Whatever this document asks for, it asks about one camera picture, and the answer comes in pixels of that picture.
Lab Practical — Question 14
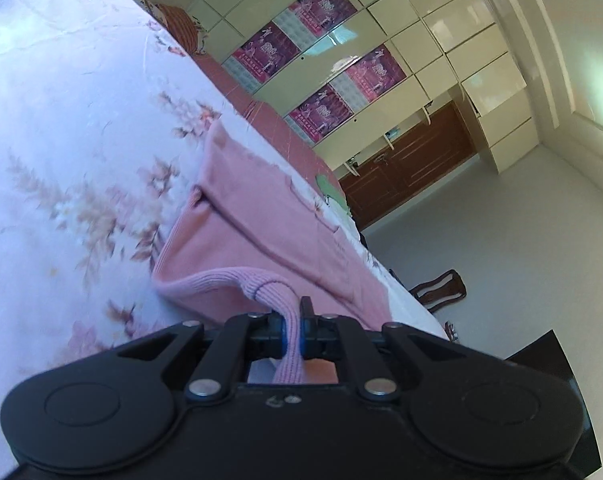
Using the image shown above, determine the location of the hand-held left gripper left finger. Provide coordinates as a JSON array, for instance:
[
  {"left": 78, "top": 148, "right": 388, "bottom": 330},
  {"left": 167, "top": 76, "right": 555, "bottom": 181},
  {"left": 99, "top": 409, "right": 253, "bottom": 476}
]
[{"left": 117, "top": 312, "right": 288, "bottom": 401}]

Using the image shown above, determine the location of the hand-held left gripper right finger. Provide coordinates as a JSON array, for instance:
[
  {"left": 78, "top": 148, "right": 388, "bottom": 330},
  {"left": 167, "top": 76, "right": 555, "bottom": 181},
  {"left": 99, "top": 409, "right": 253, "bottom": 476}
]
[{"left": 301, "top": 296, "right": 483, "bottom": 402}]

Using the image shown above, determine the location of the pink long-sleeve sweater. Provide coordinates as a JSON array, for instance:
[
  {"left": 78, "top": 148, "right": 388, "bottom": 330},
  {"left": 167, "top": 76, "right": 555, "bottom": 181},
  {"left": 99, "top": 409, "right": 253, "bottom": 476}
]
[{"left": 151, "top": 120, "right": 398, "bottom": 386}]

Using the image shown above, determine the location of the dark wooden chair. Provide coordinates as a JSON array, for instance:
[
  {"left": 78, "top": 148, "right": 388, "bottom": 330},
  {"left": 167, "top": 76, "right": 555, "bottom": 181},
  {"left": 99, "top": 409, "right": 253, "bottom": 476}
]
[{"left": 410, "top": 269, "right": 468, "bottom": 314}]

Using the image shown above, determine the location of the light green cloth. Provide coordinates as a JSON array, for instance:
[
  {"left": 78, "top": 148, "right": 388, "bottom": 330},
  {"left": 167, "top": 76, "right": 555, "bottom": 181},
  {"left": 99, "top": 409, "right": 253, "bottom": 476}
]
[{"left": 314, "top": 173, "right": 355, "bottom": 219}]

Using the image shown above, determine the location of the brown wooden door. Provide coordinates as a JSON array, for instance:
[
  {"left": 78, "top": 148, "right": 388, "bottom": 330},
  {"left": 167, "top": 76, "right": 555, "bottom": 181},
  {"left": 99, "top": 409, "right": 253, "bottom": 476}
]
[{"left": 337, "top": 101, "right": 481, "bottom": 231}]

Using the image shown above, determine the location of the white corner shelf unit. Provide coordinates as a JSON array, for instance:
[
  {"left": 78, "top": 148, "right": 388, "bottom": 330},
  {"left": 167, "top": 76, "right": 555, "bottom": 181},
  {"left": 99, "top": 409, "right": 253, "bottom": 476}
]
[{"left": 344, "top": 101, "right": 435, "bottom": 173}]

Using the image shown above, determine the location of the red checked blanket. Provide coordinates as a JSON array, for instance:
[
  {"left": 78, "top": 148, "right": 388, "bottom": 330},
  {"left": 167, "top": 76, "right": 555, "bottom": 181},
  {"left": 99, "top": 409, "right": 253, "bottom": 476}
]
[{"left": 194, "top": 51, "right": 328, "bottom": 182}]

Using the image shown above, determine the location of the black flat board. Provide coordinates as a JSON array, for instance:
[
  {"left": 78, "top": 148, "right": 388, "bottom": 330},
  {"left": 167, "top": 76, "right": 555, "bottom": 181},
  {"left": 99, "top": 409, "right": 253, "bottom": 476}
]
[{"left": 504, "top": 330, "right": 603, "bottom": 477}]

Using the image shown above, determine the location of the white floral bed sheet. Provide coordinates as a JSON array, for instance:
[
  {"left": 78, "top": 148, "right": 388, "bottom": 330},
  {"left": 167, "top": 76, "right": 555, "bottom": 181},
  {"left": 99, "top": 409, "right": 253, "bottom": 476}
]
[{"left": 0, "top": 0, "right": 449, "bottom": 480}]

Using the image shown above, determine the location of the cream glossy wardrobe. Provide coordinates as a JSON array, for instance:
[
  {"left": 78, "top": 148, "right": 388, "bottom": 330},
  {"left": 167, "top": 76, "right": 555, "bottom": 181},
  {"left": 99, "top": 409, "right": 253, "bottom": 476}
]
[{"left": 185, "top": 0, "right": 541, "bottom": 177}]

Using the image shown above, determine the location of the striped patterned pillow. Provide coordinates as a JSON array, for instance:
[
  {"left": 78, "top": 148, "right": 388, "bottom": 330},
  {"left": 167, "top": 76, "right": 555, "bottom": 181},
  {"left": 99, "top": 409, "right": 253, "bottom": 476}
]
[{"left": 131, "top": 0, "right": 208, "bottom": 57}]

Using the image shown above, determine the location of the pink wall poster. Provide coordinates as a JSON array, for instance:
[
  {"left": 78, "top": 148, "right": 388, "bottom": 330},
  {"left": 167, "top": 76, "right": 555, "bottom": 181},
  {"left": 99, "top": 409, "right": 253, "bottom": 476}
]
[
  {"left": 230, "top": 22, "right": 301, "bottom": 85},
  {"left": 288, "top": 0, "right": 358, "bottom": 37},
  {"left": 286, "top": 85, "right": 356, "bottom": 145},
  {"left": 344, "top": 44, "right": 408, "bottom": 102}
]

